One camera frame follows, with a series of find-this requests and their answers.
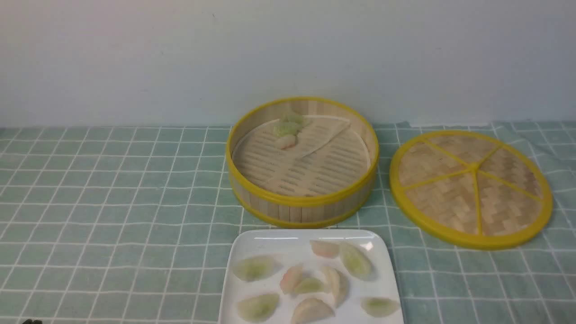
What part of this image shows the pink dumpling plate top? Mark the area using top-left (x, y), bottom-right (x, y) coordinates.
top-left (309, 240), bottom-right (339, 259)

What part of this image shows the pink dumpling plate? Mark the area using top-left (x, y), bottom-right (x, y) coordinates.
top-left (320, 266), bottom-right (349, 308)
top-left (291, 297), bottom-right (335, 324)
top-left (309, 240), bottom-right (339, 259)
top-left (279, 263), bottom-right (304, 295)

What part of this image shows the green dumpling plate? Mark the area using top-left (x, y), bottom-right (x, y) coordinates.
top-left (232, 256), bottom-right (282, 282)
top-left (236, 293), bottom-right (280, 323)
top-left (292, 277), bottom-right (326, 297)
top-left (339, 241), bottom-right (373, 281)
top-left (361, 297), bottom-right (401, 318)

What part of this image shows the white square plate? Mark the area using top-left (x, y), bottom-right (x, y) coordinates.
top-left (218, 229), bottom-right (405, 324)

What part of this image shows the green dumpling plate top right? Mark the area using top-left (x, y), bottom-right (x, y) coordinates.
top-left (339, 241), bottom-right (373, 281)

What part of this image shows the green dumpling plate centre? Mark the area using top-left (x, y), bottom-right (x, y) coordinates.
top-left (292, 277), bottom-right (326, 297)

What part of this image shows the pink dumpling plate centre right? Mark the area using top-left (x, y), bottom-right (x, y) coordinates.
top-left (320, 266), bottom-right (349, 308)

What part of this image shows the pink dumpling plate bottom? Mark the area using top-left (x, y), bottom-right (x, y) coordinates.
top-left (291, 297), bottom-right (335, 324)

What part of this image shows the green dumpling plate bottom left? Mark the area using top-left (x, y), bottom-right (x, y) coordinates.
top-left (236, 293), bottom-right (280, 323)

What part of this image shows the green dumpling plate bottom right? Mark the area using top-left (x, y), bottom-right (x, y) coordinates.
top-left (361, 297), bottom-right (401, 318)

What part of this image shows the green dumpling in steamer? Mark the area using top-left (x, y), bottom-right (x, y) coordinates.
top-left (272, 121), bottom-right (302, 138)
top-left (279, 112), bottom-right (311, 128)

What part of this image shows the white steamer liner paper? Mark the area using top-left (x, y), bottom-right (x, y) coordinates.
top-left (232, 115), bottom-right (373, 197)

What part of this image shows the yellow-rimmed bamboo steamer basket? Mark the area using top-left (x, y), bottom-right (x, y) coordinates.
top-left (225, 97), bottom-right (380, 229)

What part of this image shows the green checkered tablecloth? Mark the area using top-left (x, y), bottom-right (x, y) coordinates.
top-left (0, 121), bottom-right (576, 324)

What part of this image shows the yellow-rimmed woven steamer lid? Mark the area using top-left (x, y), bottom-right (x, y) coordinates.
top-left (389, 130), bottom-right (553, 250)

